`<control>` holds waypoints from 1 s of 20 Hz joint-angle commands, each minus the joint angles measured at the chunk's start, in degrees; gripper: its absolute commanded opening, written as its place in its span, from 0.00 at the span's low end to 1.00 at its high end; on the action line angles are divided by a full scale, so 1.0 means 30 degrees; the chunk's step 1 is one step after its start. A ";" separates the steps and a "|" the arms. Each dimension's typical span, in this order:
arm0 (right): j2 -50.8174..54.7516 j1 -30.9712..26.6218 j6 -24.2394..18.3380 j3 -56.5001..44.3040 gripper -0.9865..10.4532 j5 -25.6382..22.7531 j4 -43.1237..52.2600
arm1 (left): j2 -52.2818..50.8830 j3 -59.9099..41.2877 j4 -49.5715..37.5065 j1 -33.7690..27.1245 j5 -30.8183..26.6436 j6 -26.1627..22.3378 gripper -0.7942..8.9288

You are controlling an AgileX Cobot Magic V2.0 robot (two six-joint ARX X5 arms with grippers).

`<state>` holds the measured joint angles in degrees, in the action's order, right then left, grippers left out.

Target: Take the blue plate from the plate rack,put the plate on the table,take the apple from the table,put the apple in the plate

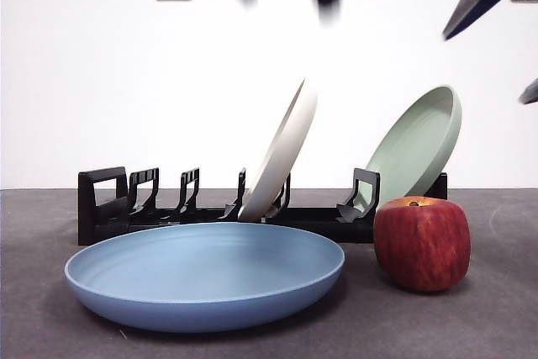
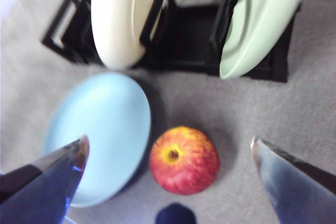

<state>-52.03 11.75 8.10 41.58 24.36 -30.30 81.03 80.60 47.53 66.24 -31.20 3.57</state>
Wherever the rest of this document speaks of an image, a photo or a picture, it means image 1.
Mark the red apple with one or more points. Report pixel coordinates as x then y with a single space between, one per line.
420 245

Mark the blue plate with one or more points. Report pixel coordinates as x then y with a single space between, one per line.
202 275

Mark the pale green plate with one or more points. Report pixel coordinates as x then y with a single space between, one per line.
416 140

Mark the cream white plate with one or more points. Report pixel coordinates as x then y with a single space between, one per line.
290 144

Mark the black plate rack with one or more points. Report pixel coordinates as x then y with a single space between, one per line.
101 172

